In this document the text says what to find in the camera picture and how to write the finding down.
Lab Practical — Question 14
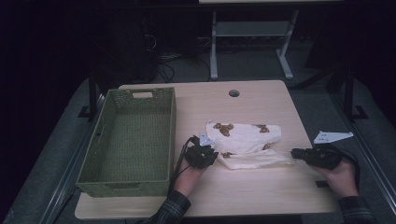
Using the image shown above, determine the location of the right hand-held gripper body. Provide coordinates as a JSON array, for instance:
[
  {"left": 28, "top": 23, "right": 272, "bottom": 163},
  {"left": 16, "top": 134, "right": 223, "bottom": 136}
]
[{"left": 303, "top": 131, "right": 355, "bottom": 171}]

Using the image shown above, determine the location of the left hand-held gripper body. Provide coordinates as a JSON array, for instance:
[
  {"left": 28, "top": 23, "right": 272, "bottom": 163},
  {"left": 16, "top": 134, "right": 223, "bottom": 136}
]
[{"left": 185, "top": 130, "right": 219, "bottom": 171}]

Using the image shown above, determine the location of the white bear-print cloth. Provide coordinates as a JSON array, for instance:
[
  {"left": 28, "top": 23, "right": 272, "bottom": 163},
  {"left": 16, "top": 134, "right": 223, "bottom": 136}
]
[{"left": 205, "top": 120, "right": 296, "bottom": 171}]

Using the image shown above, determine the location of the green woven basket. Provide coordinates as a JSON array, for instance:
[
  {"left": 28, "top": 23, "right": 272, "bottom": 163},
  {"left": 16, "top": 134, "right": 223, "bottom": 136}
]
[{"left": 75, "top": 87, "right": 177, "bottom": 199}]

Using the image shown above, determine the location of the person's left hand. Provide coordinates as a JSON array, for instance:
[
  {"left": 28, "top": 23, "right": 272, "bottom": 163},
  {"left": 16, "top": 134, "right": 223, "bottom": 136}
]
[{"left": 174, "top": 159, "right": 205, "bottom": 198}]

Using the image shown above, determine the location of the person's right hand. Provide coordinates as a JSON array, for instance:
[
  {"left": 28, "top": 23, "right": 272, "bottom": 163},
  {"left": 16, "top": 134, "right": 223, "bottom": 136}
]
[{"left": 311, "top": 159, "right": 360, "bottom": 199}]

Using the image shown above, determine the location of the black metal stand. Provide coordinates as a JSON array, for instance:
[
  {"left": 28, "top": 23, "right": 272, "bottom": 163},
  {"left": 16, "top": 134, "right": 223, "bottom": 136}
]
[
  {"left": 78, "top": 68, "right": 101, "bottom": 121},
  {"left": 343, "top": 65, "right": 370, "bottom": 123}
]

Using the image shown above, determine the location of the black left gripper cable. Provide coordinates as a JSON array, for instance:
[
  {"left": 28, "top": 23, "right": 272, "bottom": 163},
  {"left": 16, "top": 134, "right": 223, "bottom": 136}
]
[{"left": 167, "top": 136, "right": 194, "bottom": 195}]

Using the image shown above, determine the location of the bundle of floor cables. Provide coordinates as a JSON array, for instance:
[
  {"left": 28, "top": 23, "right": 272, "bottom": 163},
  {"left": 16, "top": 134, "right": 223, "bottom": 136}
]
[{"left": 141, "top": 32, "right": 213, "bottom": 84}]

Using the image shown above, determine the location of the white metal stand frame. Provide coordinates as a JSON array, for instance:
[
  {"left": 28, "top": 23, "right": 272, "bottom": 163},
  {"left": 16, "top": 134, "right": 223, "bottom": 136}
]
[{"left": 209, "top": 8, "right": 301, "bottom": 80}]

